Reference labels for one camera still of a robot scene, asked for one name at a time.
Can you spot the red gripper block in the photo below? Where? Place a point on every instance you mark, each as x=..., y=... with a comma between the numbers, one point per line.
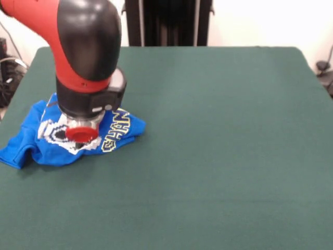
x=80, y=134

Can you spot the blue printed t-shirt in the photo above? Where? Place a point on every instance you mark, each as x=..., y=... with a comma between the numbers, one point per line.
x=52, y=148

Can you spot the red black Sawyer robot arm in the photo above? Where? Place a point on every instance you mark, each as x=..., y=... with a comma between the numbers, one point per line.
x=78, y=52

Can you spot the black equipment pile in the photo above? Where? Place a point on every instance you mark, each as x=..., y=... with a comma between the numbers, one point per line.
x=9, y=80

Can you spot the dark green table cloth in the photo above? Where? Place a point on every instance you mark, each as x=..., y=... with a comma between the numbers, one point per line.
x=208, y=169

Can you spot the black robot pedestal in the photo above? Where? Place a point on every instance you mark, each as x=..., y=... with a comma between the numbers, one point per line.
x=166, y=23

